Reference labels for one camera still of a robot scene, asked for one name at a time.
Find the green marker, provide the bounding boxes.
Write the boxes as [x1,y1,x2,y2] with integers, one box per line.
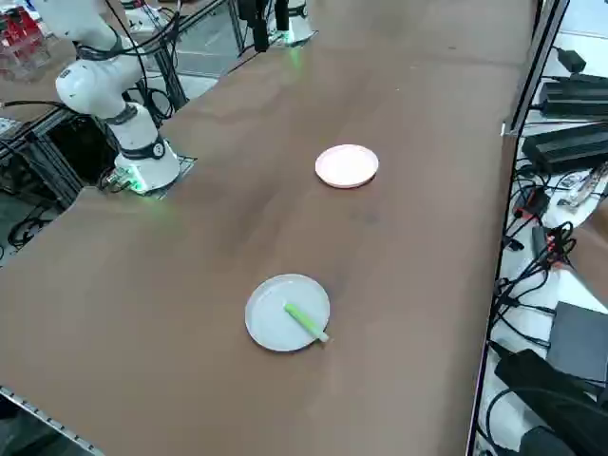
[283,303,331,343]

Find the white plate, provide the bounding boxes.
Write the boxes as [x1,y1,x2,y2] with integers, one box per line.
[314,143,381,190]

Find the clear shelf with red packets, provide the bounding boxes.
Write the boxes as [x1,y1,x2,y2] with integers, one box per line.
[0,9,51,83]

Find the small black adapter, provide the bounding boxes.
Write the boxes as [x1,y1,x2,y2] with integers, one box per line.
[555,47,588,73]

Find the large black power brick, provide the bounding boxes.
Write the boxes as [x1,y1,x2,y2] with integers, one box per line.
[522,121,608,175]

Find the white printed packet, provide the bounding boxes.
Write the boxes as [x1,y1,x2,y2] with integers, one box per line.
[554,163,608,209]

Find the grey flat box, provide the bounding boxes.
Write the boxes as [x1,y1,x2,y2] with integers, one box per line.
[545,301,608,386]

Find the black bulky device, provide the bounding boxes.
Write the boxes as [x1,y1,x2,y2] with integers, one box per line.
[493,349,608,456]

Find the aluminium frame post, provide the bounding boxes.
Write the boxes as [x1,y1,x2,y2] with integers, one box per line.
[502,0,571,139]

